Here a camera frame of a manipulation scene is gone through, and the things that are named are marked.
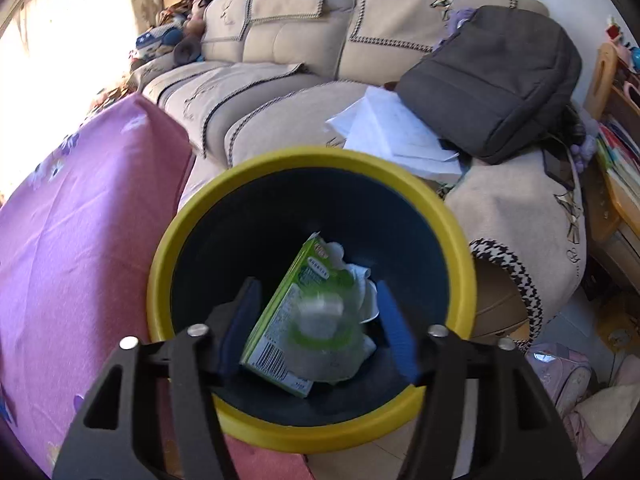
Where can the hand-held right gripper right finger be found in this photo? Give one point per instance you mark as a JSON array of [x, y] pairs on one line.
[[397, 330]]

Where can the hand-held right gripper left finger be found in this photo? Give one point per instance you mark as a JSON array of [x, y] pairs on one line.
[[240, 325]]

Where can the green drink carton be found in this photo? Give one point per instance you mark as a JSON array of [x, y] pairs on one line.
[[290, 305]]

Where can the white plastic wrapper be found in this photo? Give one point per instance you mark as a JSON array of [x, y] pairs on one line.
[[362, 285]]

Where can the clear cup with green label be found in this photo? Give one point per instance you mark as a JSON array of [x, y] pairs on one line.
[[325, 340]]

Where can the yellow rimmed trash bin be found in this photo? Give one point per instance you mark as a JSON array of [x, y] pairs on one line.
[[300, 157]]

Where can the pink school bag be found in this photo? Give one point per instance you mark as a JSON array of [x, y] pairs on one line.
[[560, 375]]

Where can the white paper sheets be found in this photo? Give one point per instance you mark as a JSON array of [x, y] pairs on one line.
[[390, 130]]

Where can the black phone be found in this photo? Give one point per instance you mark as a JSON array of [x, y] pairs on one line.
[[557, 170]]

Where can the wooden bookshelf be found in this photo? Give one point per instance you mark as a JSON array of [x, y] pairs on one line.
[[620, 220]]

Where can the grey backpack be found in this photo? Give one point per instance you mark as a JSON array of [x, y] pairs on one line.
[[490, 75]]

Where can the grey neck pillow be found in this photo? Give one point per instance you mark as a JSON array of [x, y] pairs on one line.
[[186, 52]]

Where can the row of books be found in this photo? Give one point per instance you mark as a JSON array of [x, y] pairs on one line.
[[620, 155]]

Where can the beige sofa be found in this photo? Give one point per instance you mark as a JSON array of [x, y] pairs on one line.
[[300, 35]]

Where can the blue white suitcase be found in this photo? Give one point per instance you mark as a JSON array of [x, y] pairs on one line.
[[157, 39]]

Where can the purple plush toy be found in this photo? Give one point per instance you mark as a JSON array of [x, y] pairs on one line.
[[457, 20]]

